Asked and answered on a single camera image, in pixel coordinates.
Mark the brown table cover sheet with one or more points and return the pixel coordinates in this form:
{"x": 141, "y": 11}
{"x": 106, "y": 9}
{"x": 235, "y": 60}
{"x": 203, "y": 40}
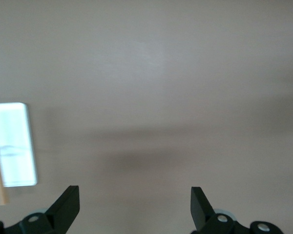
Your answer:
{"x": 161, "y": 73}

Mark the white rack base plate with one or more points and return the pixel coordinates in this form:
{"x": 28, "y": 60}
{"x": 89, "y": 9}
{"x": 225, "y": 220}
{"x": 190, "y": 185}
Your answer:
{"x": 14, "y": 143}

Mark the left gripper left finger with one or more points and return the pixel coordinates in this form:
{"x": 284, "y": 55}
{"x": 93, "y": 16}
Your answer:
{"x": 61, "y": 212}

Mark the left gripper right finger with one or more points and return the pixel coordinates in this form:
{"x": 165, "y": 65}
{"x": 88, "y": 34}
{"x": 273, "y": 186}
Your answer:
{"x": 202, "y": 212}

